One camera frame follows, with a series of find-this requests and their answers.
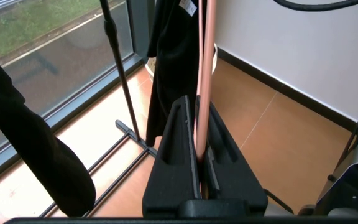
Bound white laundry basket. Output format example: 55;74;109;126
144;43;219;82

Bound black cable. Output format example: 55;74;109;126
273;0;358;12

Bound black clothes rack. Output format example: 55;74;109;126
39;0;158;218

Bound black garment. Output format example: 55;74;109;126
145;0;211;148
0;50;97;218

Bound pink clothes hanger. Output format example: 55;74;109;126
193;0;218;200

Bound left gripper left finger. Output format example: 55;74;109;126
142;95;201;218

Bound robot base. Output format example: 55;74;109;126
264;82;358;217

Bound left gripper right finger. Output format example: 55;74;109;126
206;104;269;217

